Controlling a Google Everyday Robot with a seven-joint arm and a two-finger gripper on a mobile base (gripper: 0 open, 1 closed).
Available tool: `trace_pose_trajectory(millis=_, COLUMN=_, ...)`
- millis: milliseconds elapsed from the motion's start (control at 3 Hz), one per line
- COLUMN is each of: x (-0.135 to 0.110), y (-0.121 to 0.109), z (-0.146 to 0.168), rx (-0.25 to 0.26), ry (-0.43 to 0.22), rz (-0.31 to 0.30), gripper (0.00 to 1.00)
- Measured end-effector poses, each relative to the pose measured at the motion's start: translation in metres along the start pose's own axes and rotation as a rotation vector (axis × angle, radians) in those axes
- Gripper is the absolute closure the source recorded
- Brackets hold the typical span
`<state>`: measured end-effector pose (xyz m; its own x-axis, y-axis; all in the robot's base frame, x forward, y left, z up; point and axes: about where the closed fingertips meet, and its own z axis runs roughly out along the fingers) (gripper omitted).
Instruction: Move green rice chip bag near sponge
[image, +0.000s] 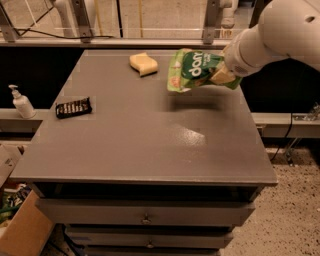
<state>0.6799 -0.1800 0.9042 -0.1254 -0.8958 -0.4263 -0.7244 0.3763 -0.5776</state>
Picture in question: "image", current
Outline top grey drawer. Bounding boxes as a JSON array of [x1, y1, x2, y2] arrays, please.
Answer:
[[36, 199, 255, 227]]

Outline metal railing frame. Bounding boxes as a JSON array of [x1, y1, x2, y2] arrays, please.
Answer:
[[0, 0, 263, 50]]

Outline white pump dispenser bottle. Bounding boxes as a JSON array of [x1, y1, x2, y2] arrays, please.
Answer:
[[9, 85, 36, 119]]

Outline middle grey drawer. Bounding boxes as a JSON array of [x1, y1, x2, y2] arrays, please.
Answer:
[[66, 227, 233, 249]]

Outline grey drawer cabinet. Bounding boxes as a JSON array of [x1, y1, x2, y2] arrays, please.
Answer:
[[12, 50, 277, 256]]

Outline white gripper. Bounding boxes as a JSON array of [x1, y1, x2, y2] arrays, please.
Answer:
[[210, 24, 289, 84]]

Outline green rice chip bag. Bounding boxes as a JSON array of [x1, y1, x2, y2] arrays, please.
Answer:
[[167, 48, 242, 93]]

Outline yellow sponge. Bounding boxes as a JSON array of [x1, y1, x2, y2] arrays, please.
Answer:
[[129, 53, 158, 76]]

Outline cardboard box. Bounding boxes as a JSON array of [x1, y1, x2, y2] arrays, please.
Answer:
[[0, 191, 54, 256]]

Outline black cable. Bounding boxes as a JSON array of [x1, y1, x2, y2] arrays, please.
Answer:
[[13, 28, 114, 40]]

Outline black snack bar wrapper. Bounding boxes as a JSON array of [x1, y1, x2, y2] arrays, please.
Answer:
[[55, 97, 92, 119]]

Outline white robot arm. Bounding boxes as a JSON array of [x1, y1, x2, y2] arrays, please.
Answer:
[[210, 0, 320, 85]]

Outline grey drawer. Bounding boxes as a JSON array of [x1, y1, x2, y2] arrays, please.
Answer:
[[66, 227, 233, 249], [36, 199, 255, 227]]

